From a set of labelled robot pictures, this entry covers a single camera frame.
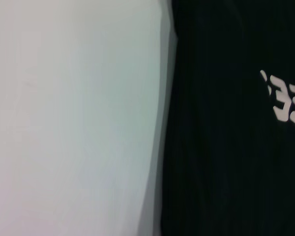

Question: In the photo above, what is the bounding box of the black shirt with FREE print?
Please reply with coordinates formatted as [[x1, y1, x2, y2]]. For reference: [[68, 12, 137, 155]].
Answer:
[[159, 0, 295, 236]]

